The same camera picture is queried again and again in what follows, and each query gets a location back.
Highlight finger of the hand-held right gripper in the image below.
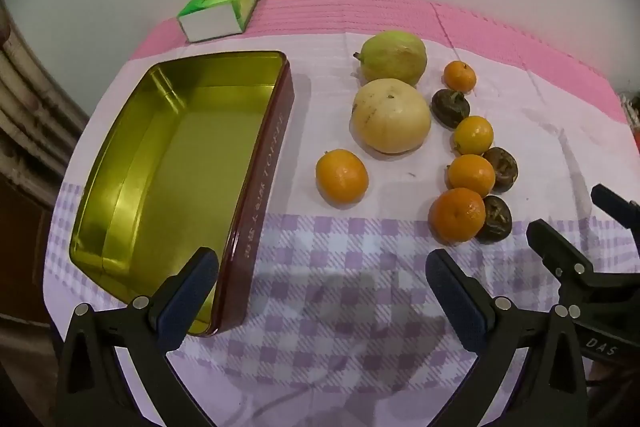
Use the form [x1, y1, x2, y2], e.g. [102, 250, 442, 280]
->
[591, 184, 640, 229]
[526, 219, 640, 308]

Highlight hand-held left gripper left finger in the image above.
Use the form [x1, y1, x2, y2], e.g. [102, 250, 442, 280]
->
[56, 247, 221, 427]

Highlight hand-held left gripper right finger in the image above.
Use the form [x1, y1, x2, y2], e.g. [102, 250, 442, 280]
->
[425, 248, 588, 427]

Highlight dark brown water chestnut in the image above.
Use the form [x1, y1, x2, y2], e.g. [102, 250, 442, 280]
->
[431, 89, 471, 129]
[475, 195, 513, 244]

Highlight deep orange tangerine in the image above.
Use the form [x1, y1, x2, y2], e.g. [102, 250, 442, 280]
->
[428, 187, 487, 244]

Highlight dark passion fruit front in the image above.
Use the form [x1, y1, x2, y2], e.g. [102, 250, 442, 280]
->
[482, 147, 519, 194]

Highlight gold and maroon tin box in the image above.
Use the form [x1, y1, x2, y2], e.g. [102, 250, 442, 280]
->
[68, 51, 295, 337]

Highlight large light orange tangerine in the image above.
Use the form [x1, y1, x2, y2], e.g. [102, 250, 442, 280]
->
[315, 149, 370, 206]

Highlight pale yellow round fruit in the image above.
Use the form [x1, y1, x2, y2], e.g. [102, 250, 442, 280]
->
[350, 78, 432, 155]

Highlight green guava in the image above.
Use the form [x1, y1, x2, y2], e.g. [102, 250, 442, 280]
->
[353, 30, 428, 86]

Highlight pale striped object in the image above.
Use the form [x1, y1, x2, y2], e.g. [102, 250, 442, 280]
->
[619, 91, 640, 150]

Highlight brown wooden cabinet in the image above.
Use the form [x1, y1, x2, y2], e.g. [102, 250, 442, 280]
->
[0, 172, 68, 325]

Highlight small orange tangerine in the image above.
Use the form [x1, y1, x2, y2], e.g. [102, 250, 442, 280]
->
[443, 61, 477, 92]

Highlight beige patterned curtain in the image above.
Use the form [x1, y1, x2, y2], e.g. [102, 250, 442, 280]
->
[0, 2, 89, 170]

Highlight green tissue box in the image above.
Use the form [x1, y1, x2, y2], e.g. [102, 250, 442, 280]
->
[177, 0, 259, 44]

